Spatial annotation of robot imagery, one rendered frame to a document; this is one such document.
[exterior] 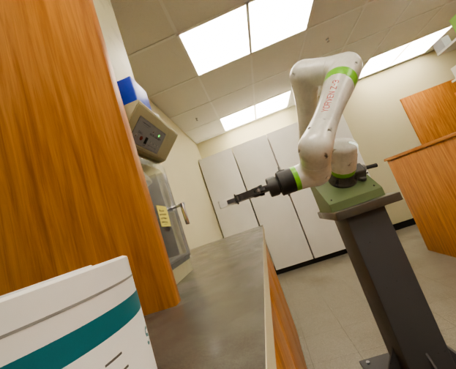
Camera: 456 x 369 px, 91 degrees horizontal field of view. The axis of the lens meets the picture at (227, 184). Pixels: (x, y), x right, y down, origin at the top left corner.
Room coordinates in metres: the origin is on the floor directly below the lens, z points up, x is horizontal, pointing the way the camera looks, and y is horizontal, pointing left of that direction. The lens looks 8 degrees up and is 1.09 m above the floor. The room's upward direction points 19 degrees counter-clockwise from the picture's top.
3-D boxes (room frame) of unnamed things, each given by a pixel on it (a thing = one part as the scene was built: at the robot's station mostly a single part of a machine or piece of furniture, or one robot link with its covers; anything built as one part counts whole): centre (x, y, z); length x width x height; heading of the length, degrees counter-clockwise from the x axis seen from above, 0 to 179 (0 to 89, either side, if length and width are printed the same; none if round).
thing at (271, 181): (0.85, -0.13, 1.15); 0.09 x 0.08 x 0.07; 83
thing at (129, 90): (0.68, 0.22, 1.56); 0.10 x 0.10 x 0.09; 84
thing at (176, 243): (0.79, 0.26, 1.19); 0.30 x 0.01 x 0.40; 173
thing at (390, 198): (1.29, -0.62, 0.92); 0.32 x 0.32 x 0.04; 86
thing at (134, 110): (0.78, 0.21, 1.46); 0.32 x 0.11 x 0.10; 174
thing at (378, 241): (1.29, -0.62, 0.45); 0.48 x 0.48 x 0.90; 86
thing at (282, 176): (0.85, -0.21, 1.15); 0.09 x 0.06 x 0.12; 173
